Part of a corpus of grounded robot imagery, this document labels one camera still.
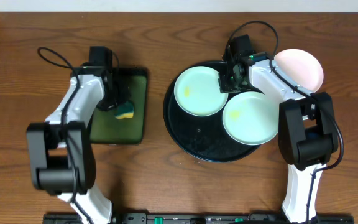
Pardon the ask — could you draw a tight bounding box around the yellow green sponge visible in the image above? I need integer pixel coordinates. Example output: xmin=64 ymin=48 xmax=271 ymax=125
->
xmin=114 ymin=101 xmax=135 ymax=119

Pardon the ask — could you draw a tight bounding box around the mint green plate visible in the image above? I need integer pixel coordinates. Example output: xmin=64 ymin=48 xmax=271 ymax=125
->
xmin=223 ymin=92 xmax=278 ymax=146
xmin=173 ymin=66 xmax=229 ymax=116

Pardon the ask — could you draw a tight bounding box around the white plate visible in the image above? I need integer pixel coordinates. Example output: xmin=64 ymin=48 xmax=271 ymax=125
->
xmin=274 ymin=49 xmax=324 ymax=92

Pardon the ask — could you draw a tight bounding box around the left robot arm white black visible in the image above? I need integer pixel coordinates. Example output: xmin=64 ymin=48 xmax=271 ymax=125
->
xmin=26 ymin=65 xmax=128 ymax=223

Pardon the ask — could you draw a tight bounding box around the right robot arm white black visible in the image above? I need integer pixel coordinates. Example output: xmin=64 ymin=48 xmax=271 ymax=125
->
xmin=219 ymin=49 xmax=343 ymax=223

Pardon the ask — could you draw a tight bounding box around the rectangular black tray green liquid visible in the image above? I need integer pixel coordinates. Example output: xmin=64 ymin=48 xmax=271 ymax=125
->
xmin=88 ymin=67 xmax=148 ymax=145

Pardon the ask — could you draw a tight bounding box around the round black tray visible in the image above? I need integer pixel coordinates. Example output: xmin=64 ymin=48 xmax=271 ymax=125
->
xmin=162 ymin=60 xmax=272 ymax=164

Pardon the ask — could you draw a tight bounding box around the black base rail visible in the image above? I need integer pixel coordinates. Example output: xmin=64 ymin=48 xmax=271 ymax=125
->
xmin=42 ymin=213 xmax=355 ymax=224

